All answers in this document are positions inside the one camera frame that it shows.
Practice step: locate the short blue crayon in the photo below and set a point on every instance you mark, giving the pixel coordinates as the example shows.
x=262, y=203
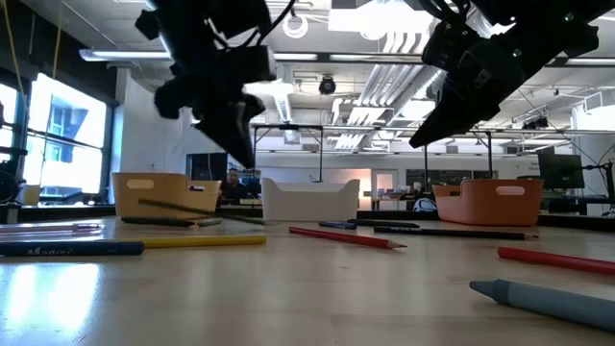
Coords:
x=336, y=225

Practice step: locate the black metal gantry frame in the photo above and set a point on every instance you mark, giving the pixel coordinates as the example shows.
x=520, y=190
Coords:
x=288, y=127

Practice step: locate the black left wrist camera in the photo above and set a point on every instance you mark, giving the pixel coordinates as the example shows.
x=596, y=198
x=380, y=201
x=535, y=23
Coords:
x=257, y=62

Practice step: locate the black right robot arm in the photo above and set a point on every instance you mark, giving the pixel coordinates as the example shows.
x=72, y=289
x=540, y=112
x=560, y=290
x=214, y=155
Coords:
x=567, y=29

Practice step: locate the dark red pencil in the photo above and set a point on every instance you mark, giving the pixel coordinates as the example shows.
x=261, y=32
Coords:
x=557, y=261

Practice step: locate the dark blue crayon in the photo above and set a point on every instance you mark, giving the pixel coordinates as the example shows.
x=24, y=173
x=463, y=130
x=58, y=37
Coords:
x=72, y=249

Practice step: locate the person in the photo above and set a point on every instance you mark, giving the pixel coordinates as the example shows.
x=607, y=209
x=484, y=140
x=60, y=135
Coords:
x=234, y=188

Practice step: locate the black metal table frame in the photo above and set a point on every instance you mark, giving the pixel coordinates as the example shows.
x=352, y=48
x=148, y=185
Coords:
x=394, y=215

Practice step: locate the white plastic bin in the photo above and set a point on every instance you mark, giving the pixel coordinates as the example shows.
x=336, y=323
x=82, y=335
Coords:
x=310, y=204

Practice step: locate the black oblong object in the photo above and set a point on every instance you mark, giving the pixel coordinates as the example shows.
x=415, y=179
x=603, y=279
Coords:
x=156, y=222

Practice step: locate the large window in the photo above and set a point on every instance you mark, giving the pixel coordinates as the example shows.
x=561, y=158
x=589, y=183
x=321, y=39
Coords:
x=67, y=144

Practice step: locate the blue-grey crayon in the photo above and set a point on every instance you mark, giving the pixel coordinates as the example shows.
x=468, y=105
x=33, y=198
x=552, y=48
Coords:
x=552, y=303

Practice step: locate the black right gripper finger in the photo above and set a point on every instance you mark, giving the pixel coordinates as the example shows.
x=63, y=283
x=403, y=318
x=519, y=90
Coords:
x=439, y=113
x=466, y=117

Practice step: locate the clear pink pen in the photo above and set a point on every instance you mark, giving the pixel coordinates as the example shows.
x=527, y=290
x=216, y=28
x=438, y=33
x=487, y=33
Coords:
x=48, y=229

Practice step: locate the white ceiling light panel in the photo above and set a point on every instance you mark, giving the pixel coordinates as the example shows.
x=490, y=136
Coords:
x=379, y=21

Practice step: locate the black round camera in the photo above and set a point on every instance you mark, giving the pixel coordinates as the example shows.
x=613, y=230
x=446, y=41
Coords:
x=327, y=86

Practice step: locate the yellow cup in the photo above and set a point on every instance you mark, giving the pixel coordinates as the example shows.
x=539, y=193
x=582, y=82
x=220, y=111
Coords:
x=31, y=195

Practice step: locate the black monitor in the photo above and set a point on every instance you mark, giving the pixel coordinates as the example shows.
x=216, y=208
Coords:
x=206, y=167
x=559, y=170

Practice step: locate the black pencil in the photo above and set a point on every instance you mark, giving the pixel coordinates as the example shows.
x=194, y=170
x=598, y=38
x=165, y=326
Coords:
x=456, y=234

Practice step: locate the grey crayon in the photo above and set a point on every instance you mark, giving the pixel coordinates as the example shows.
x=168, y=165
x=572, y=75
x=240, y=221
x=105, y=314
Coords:
x=209, y=222

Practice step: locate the black pen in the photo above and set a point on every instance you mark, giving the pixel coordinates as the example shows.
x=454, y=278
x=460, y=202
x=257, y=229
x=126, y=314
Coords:
x=389, y=223

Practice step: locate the yellow plastic bin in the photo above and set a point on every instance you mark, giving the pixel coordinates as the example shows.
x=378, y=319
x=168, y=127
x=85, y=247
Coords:
x=163, y=190

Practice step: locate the dark grey pencil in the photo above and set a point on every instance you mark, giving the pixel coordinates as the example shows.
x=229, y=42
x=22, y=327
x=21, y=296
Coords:
x=178, y=206

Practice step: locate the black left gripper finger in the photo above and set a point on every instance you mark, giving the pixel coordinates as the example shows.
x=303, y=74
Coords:
x=250, y=115
x=226, y=132

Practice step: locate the black white round object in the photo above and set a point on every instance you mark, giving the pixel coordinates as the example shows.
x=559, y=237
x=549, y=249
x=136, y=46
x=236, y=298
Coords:
x=425, y=205

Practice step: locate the long ceiling light tube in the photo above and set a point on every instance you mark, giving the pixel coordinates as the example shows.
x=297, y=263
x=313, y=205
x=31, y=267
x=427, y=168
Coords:
x=105, y=55

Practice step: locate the yellow pencil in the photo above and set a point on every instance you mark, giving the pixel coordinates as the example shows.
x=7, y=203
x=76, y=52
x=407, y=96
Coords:
x=206, y=240

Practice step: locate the black equipment stand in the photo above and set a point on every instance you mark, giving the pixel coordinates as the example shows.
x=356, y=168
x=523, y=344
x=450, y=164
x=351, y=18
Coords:
x=7, y=185

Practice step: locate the orange plastic bin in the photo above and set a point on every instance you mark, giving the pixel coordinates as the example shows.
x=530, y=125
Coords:
x=485, y=209

